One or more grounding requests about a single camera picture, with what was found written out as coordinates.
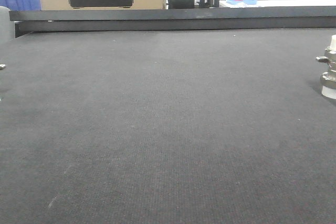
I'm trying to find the silver valve with white caps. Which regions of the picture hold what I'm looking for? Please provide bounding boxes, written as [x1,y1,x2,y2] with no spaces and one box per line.
[316,35,335,100]

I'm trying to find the blue tray with pink block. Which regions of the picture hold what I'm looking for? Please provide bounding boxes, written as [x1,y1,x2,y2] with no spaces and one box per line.
[225,0,258,6]

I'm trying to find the black conveyor side rail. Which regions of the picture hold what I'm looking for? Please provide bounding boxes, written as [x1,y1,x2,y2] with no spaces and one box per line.
[9,6,335,34]

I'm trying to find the black conveyor belt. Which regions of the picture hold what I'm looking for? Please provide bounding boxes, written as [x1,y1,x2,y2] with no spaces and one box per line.
[1,28,335,223]

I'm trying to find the white background table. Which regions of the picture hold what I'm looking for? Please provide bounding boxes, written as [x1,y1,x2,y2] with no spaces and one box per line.
[219,0,335,8]

